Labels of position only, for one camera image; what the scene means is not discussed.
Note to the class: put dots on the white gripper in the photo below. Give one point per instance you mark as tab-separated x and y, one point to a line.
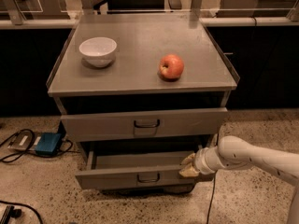
199	163

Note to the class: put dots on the grey drawer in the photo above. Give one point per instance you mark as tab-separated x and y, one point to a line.
143	124
136	171

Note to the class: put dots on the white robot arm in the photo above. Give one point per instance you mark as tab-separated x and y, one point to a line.
233	152

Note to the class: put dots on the grey metal drawer cabinet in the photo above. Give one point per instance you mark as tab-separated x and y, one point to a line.
132	83

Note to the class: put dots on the grey top drawer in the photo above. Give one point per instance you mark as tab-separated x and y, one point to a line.
143	124

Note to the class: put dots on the red apple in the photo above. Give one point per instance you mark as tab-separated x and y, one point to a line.
171	66

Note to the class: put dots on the blue electronics box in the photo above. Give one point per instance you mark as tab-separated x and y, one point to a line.
48	144

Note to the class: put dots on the white ceramic bowl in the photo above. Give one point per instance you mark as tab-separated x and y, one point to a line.
98	51

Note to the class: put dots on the flat grey device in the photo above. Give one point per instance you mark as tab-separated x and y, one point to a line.
24	140

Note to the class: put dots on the black power strip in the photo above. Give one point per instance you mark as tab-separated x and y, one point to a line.
9	213

